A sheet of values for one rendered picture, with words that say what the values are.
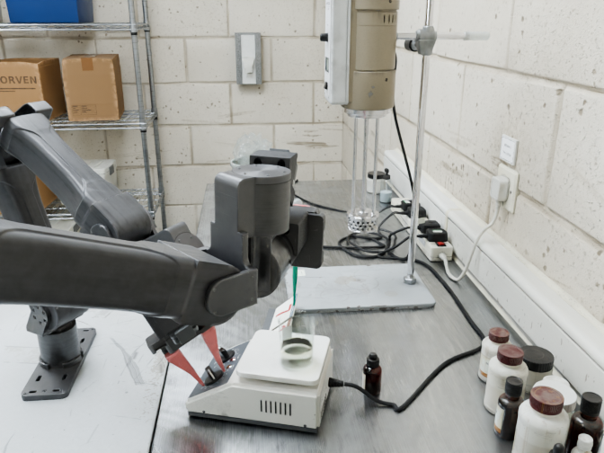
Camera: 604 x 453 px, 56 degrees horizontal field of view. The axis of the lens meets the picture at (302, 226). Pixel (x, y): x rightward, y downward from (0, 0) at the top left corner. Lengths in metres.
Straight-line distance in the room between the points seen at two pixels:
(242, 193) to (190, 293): 0.10
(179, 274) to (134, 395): 0.50
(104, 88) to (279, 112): 0.92
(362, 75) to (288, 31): 2.07
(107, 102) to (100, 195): 2.04
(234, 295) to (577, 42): 0.74
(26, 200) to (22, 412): 0.32
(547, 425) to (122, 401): 0.60
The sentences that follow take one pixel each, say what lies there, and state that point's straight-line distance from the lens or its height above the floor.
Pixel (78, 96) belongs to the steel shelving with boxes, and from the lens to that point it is 2.87.
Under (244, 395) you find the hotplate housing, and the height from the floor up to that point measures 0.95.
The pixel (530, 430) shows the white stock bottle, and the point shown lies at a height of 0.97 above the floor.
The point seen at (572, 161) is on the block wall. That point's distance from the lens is 1.04.
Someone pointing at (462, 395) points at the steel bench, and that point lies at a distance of 0.96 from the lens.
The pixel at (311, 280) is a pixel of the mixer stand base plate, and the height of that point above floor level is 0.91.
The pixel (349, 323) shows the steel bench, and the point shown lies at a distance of 1.12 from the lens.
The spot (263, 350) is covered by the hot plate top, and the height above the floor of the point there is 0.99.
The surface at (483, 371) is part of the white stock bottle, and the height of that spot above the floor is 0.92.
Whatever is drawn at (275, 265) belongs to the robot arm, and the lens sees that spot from 0.55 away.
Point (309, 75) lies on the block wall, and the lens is 3.15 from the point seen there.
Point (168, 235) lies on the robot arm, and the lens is 0.76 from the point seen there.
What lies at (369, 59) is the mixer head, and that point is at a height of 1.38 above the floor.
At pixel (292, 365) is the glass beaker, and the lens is 0.82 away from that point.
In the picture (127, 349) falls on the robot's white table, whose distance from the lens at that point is 1.08.
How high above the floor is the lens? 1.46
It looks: 20 degrees down
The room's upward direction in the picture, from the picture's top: straight up
